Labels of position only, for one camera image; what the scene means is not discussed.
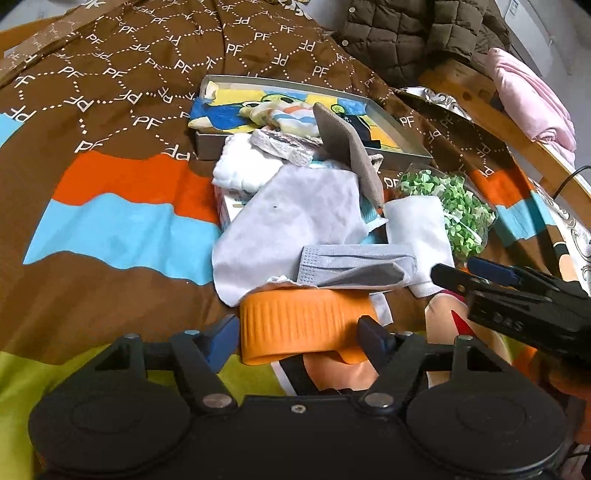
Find grey pink knitted cloth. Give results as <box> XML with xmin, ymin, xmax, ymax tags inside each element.
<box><xmin>250</xmin><ymin>128</ymin><xmax>324</xmax><ymax>167</ymax></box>

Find black cable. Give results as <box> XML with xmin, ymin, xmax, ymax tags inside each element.
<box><xmin>551</xmin><ymin>165</ymin><xmax>591</xmax><ymax>198</ymax></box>

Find striped small cloth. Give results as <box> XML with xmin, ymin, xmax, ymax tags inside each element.
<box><xmin>252</xmin><ymin>99</ymin><xmax>324</xmax><ymax>139</ymax></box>

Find cartoon printed cloth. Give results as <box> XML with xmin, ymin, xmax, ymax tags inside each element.
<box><xmin>188</xmin><ymin>80</ymin><xmax>411</xmax><ymax>151</ymax></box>

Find green patterned bag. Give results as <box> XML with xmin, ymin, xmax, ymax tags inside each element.
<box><xmin>396</xmin><ymin>168</ymin><xmax>498</xmax><ymax>269</ymax></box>

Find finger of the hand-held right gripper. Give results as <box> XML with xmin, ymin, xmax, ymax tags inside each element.
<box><xmin>431</xmin><ymin>263</ymin><xmax>492</xmax><ymax>301</ymax></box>
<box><xmin>466</xmin><ymin>257</ymin><xmax>583</xmax><ymax>296</ymax></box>

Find white cloth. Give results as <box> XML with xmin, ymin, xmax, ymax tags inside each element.
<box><xmin>382</xmin><ymin>195</ymin><xmax>456</xmax><ymax>299</ymax></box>

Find brown printed blanket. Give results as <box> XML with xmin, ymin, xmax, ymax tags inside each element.
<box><xmin>0</xmin><ymin>0</ymin><xmax>583</xmax><ymax>462</ymax></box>

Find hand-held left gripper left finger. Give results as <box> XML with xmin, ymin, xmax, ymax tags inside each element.
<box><xmin>95</xmin><ymin>314</ymin><xmax>240</xmax><ymax>412</ymax></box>

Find light grey cloth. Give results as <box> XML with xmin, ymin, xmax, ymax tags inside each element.
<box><xmin>212</xmin><ymin>164</ymin><xmax>389</xmax><ymax>308</ymax></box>

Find orange ribbed knit band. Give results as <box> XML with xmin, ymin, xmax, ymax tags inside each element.
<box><xmin>239</xmin><ymin>284</ymin><xmax>385</xmax><ymax>367</ymax></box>

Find grey face mask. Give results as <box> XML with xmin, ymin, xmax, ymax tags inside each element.
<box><xmin>295</xmin><ymin>244</ymin><xmax>419</xmax><ymax>290</ymax></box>

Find grey metal box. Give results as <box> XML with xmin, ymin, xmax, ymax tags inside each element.
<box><xmin>193</xmin><ymin>74</ymin><xmax>433</xmax><ymax>172</ymax></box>

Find brown felt pad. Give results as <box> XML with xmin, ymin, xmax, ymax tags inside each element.
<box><xmin>312</xmin><ymin>102</ymin><xmax>385</xmax><ymax>208</ymax></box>

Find white fluffy towel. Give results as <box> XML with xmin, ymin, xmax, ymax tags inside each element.
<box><xmin>211</xmin><ymin>135</ymin><xmax>288</xmax><ymax>193</ymax></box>

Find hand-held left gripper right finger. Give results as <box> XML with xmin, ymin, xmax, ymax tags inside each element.
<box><xmin>358</xmin><ymin>315</ymin><xmax>509</xmax><ymax>414</ymax></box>

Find brown puffer jacket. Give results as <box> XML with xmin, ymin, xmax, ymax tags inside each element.
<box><xmin>332</xmin><ymin>0</ymin><xmax>514</xmax><ymax>88</ymax></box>

